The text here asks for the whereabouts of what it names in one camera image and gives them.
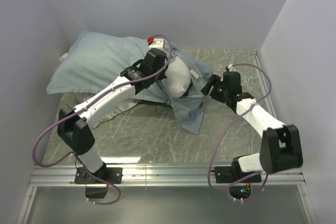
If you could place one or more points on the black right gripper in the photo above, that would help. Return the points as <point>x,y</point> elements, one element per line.
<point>214,81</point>

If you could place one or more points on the floral white pillow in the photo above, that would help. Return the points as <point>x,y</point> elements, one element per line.
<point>80,97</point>

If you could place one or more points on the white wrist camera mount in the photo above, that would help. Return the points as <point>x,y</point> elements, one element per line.
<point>229,68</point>
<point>155,43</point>

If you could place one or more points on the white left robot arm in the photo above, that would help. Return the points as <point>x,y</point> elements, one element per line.
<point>76,123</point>

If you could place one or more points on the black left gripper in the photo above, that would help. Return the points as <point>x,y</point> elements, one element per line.
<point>161,75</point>

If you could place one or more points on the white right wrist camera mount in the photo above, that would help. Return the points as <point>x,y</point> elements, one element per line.
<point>229,68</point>

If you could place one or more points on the blue pillowcase with gold print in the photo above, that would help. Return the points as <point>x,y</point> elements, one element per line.
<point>95,60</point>

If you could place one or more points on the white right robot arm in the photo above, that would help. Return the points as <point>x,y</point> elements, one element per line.
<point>280,148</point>

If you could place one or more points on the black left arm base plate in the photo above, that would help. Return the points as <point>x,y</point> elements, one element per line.
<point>113,175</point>

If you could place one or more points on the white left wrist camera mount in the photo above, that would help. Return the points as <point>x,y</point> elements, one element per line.
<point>155,43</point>

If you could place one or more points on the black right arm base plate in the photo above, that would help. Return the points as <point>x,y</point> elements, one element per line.
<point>227,174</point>

